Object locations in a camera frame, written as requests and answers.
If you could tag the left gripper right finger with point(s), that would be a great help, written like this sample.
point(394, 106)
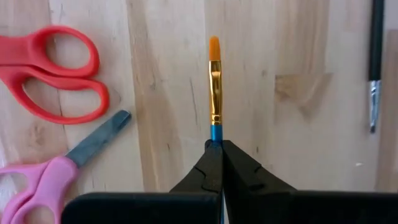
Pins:
point(280, 208)

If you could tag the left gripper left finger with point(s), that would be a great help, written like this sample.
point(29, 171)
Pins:
point(155, 208)

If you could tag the blue brush orange bristles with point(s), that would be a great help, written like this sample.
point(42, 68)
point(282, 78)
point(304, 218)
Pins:
point(215, 93)

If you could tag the thin black brush silver ferrule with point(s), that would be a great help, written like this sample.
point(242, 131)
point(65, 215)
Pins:
point(376, 37)

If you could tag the pink scissors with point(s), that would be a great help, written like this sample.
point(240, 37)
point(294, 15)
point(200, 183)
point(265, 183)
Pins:
point(53, 177)

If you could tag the red scissors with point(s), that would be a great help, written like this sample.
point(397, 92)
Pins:
point(15, 53)

